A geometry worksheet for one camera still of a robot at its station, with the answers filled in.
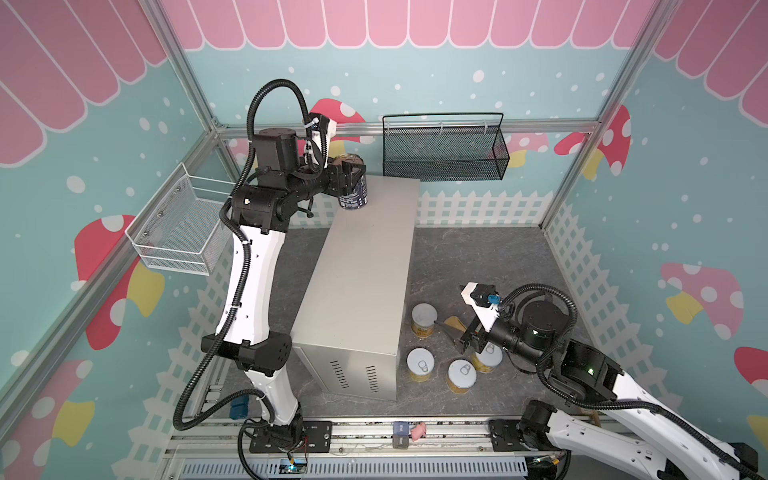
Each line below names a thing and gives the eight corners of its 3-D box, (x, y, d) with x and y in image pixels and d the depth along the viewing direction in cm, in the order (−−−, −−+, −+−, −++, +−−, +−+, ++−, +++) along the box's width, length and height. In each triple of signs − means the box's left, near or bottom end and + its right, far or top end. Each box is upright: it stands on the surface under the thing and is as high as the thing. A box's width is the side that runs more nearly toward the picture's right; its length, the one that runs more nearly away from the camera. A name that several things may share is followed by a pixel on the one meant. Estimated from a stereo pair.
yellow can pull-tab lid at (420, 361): (406, 379, 85) (407, 372, 80) (406, 354, 89) (407, 347, 85) (433, 379, 85) (435, 372, 80) (431, 355, 89) (433, 347, 85)
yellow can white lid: (411, 338, 93) (413, 325, 86) (410, 316, 98) (412, 302, 91) (435, 338, 93) (438, 325, 86) (433, 316, 98) (436, 302, 91)
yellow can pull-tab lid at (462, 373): (447, 390, 83) (451, 384, 78) (445, 365, 87) (448, 358, 83) (474, 390, 83) (478, 384, 78) (470, 365, 87) (474, 358, 83)
